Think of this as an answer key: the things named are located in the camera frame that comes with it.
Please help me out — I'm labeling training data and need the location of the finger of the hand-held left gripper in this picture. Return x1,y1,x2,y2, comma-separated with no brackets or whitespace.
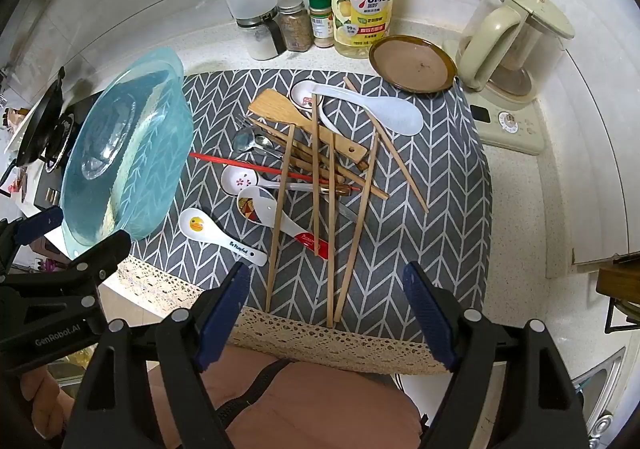
0,230,132,310
0,206,65,275

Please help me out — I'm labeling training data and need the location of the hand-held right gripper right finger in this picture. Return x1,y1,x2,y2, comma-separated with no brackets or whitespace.
402,261,591,449

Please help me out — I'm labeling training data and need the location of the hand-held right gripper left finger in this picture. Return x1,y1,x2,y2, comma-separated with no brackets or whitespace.
62,261,251,449

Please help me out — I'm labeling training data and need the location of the white duck-print ceramic spoon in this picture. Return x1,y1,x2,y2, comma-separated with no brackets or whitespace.
178,207,268,267

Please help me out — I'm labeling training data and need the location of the translucent blue plastic basin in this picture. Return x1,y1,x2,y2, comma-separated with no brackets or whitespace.
60,46,196,260

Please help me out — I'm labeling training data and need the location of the white red-handled patterned spoon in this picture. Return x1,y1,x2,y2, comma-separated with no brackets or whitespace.
236,187,331,260

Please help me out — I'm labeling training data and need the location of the white flower-print ceramic spoon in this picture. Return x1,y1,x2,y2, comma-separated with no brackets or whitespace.
221,164,321,194

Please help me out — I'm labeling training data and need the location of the white plastic rice paddle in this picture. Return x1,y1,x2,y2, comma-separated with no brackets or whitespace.
312,84,425,136

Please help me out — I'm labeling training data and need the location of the wooden spatula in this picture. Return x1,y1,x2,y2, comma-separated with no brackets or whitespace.
248,89,368,167

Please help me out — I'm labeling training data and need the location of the white red-print ceramic spoon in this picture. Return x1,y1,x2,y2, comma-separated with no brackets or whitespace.
291,80,325,110

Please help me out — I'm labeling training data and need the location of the person's left hand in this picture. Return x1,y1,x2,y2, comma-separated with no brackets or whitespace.
20,365,74,436

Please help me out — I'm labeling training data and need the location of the grey chevron lace-trimmed mat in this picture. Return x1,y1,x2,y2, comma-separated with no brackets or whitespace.
117,69,493,377

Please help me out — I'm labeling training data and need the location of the black pan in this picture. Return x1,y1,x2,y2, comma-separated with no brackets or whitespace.
5,66,68,170

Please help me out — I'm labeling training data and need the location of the dark brown chopstick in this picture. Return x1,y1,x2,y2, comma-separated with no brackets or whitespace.
250,119,390,200
257,128,353,192

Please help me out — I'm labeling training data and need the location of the red chopstick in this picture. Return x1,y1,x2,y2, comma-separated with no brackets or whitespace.
189,152,361,192

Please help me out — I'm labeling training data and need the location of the metal spoon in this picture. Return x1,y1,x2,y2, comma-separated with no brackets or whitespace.
231,127,258,154
254,134,282,156

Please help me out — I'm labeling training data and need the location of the stainless steel item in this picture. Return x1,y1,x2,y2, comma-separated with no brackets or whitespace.
570,346,628,449

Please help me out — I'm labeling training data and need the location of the wooden board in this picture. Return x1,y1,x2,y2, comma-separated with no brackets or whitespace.
597,256,640,317

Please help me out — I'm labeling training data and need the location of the cream kettle base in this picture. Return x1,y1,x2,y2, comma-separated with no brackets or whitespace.
470,91,546,157

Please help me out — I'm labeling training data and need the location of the brown ceramic plate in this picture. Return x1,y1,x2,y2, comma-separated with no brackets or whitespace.
369,35,458,94

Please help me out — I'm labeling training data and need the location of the silver-capped spice jar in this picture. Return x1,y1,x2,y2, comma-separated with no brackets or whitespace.
276,0,313,54

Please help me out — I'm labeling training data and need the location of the green-capped spice jar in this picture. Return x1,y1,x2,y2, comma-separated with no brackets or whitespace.
306,0,335,50

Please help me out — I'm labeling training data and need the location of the black strap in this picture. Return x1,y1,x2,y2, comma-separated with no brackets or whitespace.
215,358,296,430

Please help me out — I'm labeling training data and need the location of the black wire rack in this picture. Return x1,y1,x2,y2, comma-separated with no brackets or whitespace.
604,296,640,335

